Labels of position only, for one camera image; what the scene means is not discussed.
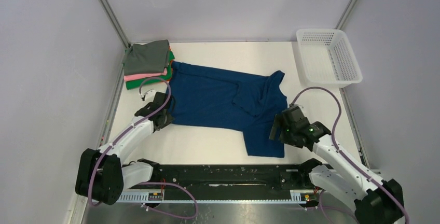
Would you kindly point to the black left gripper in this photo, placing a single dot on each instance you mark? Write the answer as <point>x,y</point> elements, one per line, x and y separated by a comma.
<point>168,121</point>

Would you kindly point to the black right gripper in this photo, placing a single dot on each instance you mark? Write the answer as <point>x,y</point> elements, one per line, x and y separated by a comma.
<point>279,121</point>

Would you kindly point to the blue t-shirt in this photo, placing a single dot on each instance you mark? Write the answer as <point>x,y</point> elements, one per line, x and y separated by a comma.
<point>218,98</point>

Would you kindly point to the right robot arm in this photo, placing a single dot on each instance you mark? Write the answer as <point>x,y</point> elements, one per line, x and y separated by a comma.
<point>367,194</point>

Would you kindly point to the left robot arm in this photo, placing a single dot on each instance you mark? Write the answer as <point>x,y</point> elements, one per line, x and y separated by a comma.
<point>102,174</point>

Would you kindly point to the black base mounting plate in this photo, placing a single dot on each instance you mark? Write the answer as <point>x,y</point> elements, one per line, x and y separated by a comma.
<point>220,183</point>

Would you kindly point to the pink folded t-shirt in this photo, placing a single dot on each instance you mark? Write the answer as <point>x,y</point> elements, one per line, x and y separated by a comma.
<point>144,75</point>

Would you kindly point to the orange folded t-shirt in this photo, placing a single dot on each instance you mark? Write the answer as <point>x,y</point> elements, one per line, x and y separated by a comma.
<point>171,59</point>

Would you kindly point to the grey folded t-shirt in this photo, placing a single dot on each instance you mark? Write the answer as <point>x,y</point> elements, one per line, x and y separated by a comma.
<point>148,58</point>

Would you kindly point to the white perforated plastic basket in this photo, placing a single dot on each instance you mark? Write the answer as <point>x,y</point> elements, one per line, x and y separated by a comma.
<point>327,58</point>

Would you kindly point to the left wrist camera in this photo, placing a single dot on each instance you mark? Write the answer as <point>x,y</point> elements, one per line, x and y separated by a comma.
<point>148,95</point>

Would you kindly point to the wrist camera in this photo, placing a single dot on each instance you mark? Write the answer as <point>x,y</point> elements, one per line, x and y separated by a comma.
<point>148,95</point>
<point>296,105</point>

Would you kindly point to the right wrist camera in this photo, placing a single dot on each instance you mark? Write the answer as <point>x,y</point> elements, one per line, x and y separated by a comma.
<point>296,105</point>

